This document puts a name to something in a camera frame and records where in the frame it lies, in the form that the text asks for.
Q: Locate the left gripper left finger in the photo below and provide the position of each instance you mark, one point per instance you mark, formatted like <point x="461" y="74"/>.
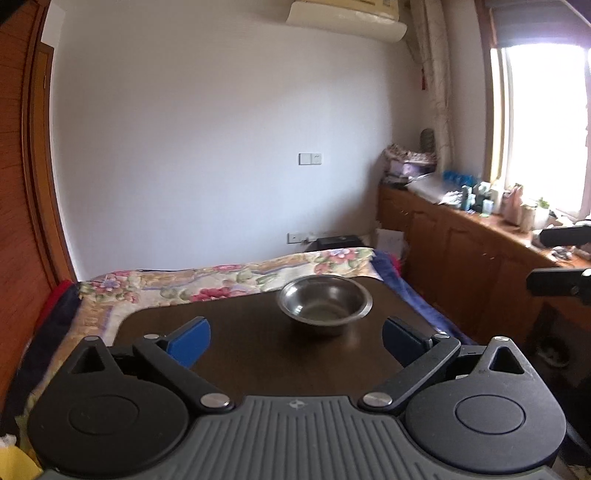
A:
<point x="167" y="361"/>

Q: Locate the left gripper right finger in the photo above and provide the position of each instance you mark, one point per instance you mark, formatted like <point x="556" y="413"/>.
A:
<point x="425" y="361"/>

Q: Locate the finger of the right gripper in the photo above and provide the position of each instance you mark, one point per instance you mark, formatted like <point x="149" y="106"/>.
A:
<point x="576" y="236"/>
<point x="560" y="282"/>

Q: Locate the small steel bowl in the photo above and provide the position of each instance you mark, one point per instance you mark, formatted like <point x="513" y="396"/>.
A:
<point x="325" y="304"/>

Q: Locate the pink bottle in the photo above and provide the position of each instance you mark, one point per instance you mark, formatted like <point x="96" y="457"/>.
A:
<point x="512" y="205"/>

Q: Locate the wooden low cabinet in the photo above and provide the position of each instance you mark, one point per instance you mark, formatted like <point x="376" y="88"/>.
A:
<point x="472" y="269"/>

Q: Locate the floral bed quilt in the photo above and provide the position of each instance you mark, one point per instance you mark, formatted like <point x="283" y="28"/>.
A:
<point x="107" y="300"/>

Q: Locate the blue blanket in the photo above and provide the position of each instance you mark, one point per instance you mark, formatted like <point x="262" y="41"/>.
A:
<point x="385" y="266"/>

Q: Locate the white paper bag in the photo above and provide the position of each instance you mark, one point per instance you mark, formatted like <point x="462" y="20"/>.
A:
<point x="391" y="242"/>

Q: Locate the red and dark folded clothes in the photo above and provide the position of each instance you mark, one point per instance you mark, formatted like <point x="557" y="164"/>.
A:
<point x="52" y="326"/>

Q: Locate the clear plastic bag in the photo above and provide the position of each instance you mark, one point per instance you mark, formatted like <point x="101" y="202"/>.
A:
<point x="436" y="190"/>

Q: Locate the stack of folded fabrics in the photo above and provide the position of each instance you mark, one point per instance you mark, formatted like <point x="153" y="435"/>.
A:
<point x="403" y="166"/>

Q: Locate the wooden louvered wardrobe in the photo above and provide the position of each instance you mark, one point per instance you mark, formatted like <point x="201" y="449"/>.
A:
<point x="29" y="272"/>

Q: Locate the yellow plush toy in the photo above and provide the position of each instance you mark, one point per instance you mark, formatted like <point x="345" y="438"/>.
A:
<point x="14" y="463"/>

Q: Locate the patterned curtain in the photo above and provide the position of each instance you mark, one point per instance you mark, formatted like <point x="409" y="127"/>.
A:
<point x="432" y="35"/>

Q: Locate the wall power strip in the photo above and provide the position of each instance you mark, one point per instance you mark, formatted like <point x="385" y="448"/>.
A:
<point x="300" y="238"/>

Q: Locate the wall light switch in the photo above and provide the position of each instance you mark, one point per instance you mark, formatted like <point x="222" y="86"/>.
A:
<point x="313" y="159"/>

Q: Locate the wall air conditioner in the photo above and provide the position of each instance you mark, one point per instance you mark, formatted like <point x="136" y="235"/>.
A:
<point x="378" y="20"/>

